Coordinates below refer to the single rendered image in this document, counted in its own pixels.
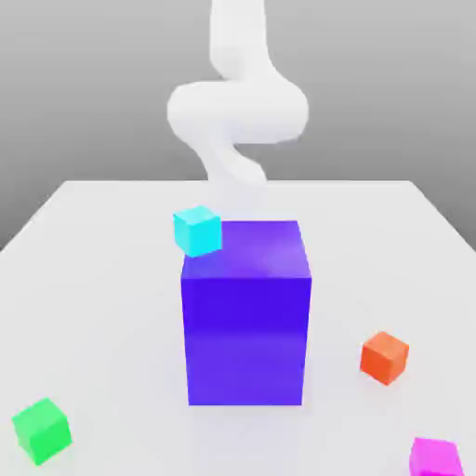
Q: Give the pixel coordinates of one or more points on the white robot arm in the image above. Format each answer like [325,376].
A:
[238,108]

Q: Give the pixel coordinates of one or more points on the small cyan cube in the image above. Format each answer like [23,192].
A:
[197,232]

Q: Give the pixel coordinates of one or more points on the small orange cube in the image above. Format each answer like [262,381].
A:
[383,359]

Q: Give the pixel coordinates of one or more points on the small green cube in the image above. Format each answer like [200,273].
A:
[41,431]

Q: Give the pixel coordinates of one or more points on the small magenta cube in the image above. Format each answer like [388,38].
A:
[435,459]

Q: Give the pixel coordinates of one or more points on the large purple box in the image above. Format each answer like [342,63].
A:
[245,334]

